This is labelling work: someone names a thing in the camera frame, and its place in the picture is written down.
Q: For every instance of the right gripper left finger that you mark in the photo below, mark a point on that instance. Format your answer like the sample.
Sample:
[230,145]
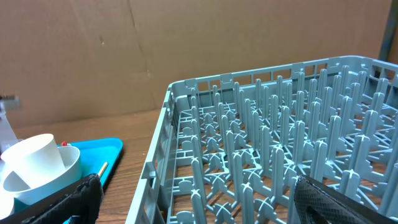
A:
[77,203]

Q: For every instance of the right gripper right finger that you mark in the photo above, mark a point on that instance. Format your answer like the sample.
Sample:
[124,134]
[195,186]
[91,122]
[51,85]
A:
[318,203]

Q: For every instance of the white paper cup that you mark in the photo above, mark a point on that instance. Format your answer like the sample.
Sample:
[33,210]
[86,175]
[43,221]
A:
[36,160]

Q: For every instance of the small pink bowl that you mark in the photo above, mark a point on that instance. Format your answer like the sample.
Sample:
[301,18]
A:
[6,205]

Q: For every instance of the grey dishwasher rack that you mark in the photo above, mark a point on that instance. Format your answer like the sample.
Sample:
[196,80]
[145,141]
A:
[228,148]

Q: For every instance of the wooden chopstick left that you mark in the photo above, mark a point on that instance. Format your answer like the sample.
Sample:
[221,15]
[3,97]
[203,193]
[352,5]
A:
[102,170]

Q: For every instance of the teal plastic tray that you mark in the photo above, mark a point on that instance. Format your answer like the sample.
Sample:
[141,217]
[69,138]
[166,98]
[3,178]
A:
[80,160]

